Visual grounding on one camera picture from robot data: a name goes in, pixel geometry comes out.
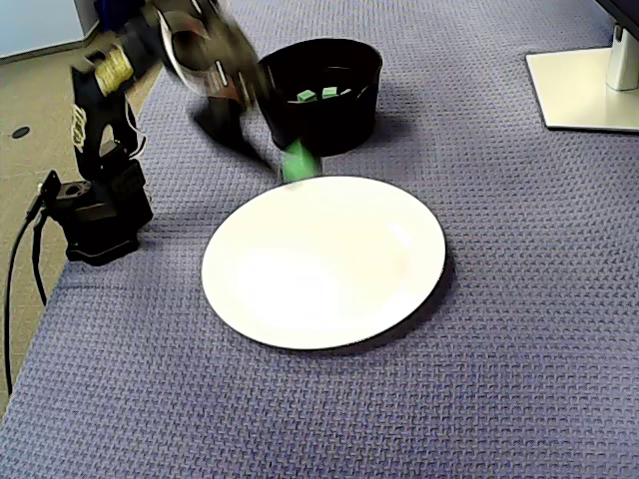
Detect blue bin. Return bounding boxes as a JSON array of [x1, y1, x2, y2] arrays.
[[94, 0, 144, 34]]

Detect black bucket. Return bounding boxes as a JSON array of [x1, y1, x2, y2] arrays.
[[254, 38, 384, 159]]

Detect white round plate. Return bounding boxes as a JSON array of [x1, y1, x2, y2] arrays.
[[200, 175, 448, 350]]

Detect blue waffle cloth mat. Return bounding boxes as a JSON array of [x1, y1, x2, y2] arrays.
[[0, 0, 639, 479]]

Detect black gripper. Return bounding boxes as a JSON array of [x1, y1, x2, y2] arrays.
[[149, 0, 280, 176]]

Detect black cable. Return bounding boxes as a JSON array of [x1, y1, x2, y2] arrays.
[[30, 214, 50, 306], [2, 214, 39, 396]]

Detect white monitor stand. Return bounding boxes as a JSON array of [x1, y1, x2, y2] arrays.
[[524, 22, 639, 134]]

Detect black monitor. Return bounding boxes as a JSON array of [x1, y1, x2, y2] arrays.
[[593, 0, 639, 26]]

